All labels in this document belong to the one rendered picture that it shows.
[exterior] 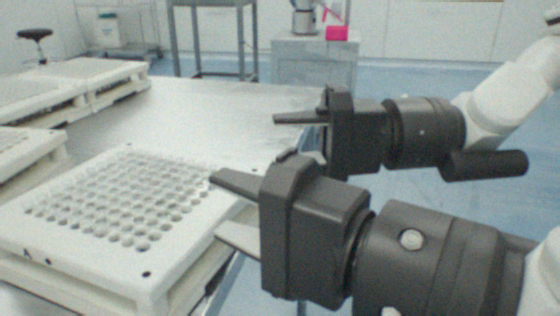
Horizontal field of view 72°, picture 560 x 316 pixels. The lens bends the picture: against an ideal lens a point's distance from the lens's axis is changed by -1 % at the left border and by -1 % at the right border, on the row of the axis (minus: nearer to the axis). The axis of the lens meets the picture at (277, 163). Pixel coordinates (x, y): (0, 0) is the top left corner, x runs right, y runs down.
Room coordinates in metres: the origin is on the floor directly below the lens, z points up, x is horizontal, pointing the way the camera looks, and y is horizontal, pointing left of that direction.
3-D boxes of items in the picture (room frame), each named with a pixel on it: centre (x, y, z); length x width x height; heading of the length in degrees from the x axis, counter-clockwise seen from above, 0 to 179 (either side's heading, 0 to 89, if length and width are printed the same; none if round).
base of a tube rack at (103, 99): (1.03, 0.52, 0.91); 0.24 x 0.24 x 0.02; 72
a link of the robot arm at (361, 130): (0.43, -0.11, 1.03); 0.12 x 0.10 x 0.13; 99
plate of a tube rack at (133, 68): (1.03, 0.52, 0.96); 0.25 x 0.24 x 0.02; 162
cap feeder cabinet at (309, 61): (3.04, -0.30, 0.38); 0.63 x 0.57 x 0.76; 80
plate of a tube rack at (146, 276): (0.40, 0.17, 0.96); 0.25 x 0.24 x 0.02; 157
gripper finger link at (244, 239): (0.27, 0.02, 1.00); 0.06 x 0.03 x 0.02; 58
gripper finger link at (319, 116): (0.42, -0.03, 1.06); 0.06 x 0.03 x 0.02; 99
